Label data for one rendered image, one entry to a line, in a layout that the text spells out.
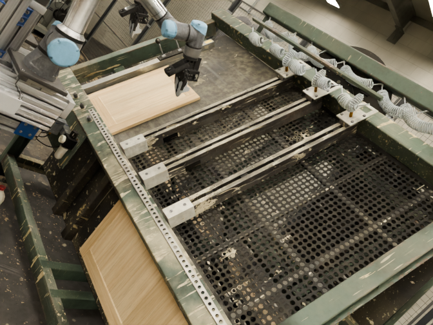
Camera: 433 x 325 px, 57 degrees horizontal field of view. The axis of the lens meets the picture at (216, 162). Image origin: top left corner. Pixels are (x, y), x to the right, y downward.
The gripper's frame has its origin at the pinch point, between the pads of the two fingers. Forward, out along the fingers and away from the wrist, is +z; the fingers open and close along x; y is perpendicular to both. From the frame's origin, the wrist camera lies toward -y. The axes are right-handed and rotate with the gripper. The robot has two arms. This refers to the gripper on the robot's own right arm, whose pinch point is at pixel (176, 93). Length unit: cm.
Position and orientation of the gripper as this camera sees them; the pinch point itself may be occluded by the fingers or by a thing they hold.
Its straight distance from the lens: 194.7
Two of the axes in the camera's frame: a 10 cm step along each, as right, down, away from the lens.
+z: -3.0, 8.0, 5.2
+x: -5.2, -5.9, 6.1
